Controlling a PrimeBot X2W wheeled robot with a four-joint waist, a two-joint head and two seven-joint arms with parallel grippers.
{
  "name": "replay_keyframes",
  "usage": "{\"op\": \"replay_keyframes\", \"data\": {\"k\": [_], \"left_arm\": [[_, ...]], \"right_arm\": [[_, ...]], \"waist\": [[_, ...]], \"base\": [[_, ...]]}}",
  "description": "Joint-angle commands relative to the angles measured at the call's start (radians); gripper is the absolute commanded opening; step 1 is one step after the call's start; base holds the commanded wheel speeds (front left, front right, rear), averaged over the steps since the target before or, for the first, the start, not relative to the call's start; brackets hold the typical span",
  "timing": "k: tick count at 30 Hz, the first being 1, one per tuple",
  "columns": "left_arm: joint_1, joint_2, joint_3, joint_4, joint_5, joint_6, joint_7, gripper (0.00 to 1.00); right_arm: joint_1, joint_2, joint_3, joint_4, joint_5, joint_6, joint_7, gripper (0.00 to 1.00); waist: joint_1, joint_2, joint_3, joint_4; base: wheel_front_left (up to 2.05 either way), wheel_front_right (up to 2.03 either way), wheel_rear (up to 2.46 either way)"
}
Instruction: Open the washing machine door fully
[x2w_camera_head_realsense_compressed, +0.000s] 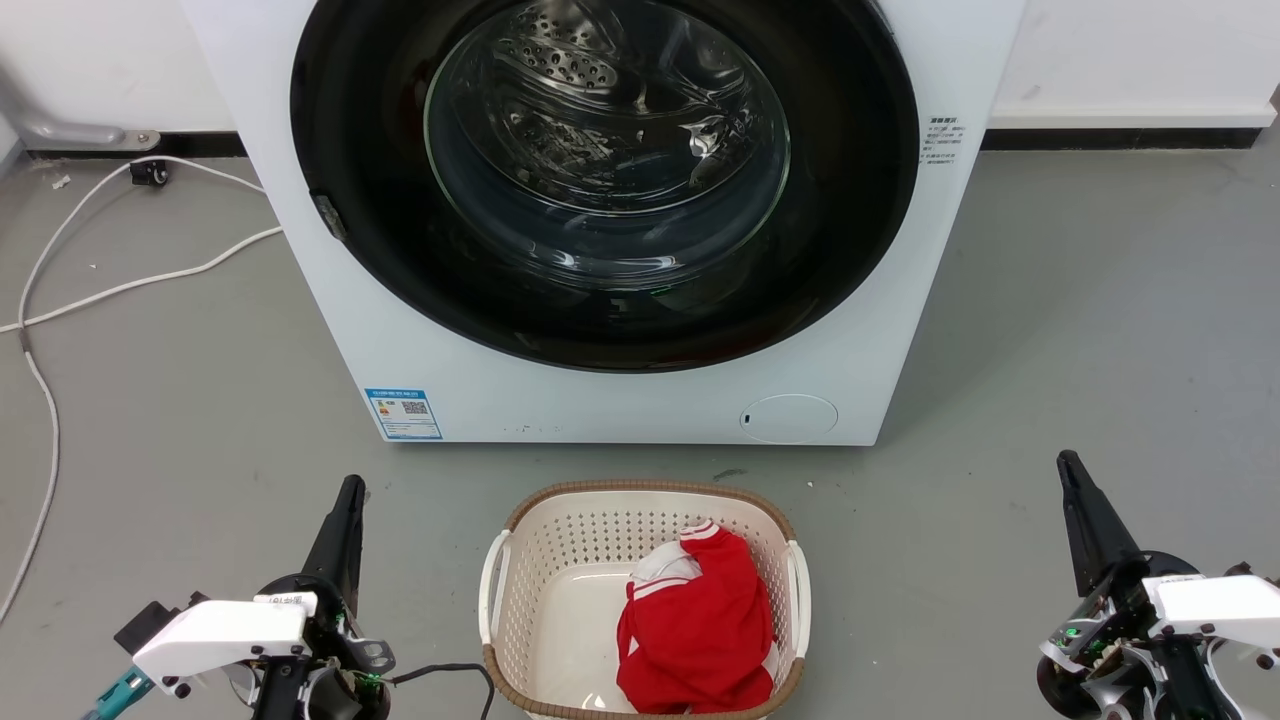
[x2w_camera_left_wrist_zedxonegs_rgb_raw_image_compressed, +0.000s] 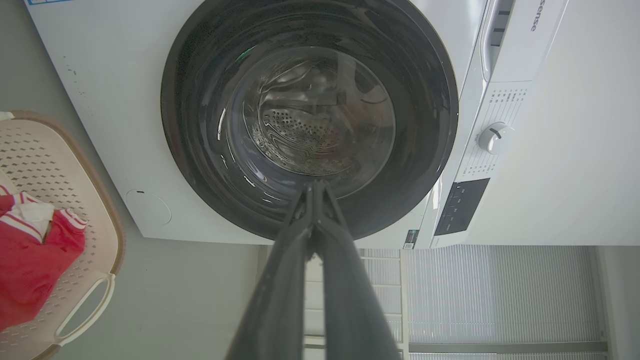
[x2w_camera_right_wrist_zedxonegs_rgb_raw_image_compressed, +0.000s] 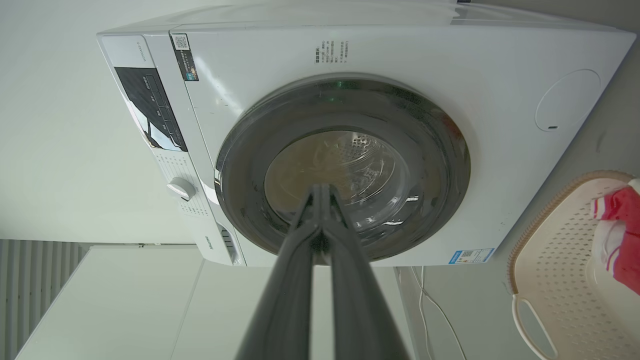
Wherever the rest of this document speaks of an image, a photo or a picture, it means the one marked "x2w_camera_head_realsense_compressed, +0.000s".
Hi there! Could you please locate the black baseboard strip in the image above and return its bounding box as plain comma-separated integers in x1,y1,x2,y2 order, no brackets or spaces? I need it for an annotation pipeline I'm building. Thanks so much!
24,130,248,160
981,127,1263,152

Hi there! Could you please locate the white front-load washing machine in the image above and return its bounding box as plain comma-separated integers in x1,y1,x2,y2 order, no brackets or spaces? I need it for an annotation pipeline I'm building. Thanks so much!
178,0,1028,448

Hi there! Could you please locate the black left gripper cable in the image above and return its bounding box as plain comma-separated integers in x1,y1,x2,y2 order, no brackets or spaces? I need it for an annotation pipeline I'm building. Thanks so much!
386,662,497,720

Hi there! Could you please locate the black text warning label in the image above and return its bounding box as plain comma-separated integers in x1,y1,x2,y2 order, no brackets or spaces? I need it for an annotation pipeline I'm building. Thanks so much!
918,114,969,168

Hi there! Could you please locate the black round washer door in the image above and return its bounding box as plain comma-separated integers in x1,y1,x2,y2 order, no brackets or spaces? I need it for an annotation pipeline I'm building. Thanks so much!
290,0,920,374

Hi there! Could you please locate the thin white cable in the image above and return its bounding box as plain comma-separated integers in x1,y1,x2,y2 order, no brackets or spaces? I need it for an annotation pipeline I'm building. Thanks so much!
0,155,268,623

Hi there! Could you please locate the round white filter cover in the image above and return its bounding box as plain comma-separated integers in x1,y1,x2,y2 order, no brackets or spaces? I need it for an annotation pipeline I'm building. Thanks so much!
740,393,840,445

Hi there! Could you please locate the grey wall pipe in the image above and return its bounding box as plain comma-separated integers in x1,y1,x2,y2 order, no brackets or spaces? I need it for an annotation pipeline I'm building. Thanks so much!
0,62,162,153

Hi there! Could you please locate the blue energy label sticker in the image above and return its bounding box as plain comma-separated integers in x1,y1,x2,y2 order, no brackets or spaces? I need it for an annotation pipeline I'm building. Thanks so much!
364,388,444,442

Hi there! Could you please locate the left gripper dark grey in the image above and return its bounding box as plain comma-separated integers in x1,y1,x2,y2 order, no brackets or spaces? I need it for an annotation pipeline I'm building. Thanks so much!
252,475,397,720

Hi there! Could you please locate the thick white power cable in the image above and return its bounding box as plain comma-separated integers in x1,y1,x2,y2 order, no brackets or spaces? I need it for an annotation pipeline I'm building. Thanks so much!
0,226,285,335

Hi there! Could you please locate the cream plastic laundry basket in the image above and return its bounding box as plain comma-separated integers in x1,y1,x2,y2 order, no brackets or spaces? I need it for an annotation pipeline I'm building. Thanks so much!
478,479,812,720

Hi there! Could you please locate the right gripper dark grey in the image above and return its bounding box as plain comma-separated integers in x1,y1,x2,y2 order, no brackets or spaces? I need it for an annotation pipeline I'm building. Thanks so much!
1035,450,1233,720

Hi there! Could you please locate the red and white garment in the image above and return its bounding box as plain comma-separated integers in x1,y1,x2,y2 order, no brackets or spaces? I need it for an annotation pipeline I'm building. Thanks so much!
615,520,781,715

